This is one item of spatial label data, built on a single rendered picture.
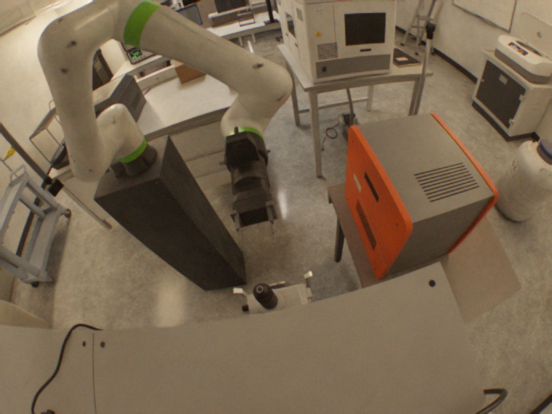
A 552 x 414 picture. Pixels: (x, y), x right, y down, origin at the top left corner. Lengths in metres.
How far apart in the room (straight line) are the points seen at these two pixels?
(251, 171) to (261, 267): 1.40
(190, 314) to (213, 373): 1.68
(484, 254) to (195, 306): 1.80
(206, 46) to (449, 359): 0.62
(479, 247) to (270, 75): 1.10
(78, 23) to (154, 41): 0.17
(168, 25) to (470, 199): 0.86
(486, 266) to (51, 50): 1.52
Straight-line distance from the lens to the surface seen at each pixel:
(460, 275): 1.16
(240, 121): 0.59
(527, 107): 3.27
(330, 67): 1.58
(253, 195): 0.46
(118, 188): 0.99
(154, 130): 1.71
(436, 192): 0.75
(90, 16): 0.58
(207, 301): 1.89
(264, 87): 0.55
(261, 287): 0.33
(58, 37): 0.54
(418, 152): 0.84
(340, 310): 0.24
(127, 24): 0.62
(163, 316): 2.04
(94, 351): 0.35
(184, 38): 0.58
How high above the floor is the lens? 1.67
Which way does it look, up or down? 54 degrees down
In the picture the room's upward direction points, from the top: 16 degrees counter-clockwise
